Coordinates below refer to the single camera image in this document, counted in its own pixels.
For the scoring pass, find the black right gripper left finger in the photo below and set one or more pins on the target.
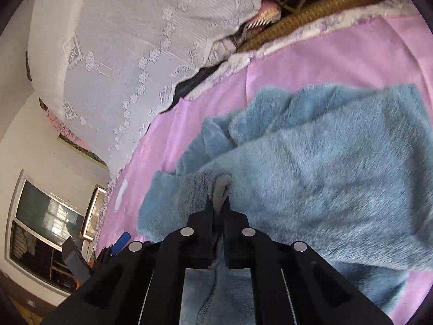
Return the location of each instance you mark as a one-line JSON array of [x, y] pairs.
[[143, 286]]

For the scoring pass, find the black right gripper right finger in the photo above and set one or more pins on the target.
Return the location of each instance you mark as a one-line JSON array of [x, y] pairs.
[[292, 284]]

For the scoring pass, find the blue fleece garment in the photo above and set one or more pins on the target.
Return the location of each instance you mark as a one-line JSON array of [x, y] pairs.
[[348, 171]]

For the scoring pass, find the white lace cover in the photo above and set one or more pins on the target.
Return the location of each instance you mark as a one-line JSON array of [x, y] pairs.
[[106, 68]]

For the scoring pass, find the pink bed sheet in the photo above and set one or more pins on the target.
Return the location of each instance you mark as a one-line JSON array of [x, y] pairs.
[[375, 53]]

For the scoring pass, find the folded pink patterned cloth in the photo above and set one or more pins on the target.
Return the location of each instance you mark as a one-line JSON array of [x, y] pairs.
[[269, 13]]

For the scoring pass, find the floral white bed edge cloth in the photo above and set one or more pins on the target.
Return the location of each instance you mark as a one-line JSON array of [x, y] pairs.
[[318, 19]]

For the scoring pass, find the interior window frame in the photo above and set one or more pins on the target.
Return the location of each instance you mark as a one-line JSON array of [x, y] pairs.
[[38, 224]]

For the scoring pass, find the pink floral wall hanging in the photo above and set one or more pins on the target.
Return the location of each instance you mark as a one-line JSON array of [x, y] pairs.
[[67, 135]]

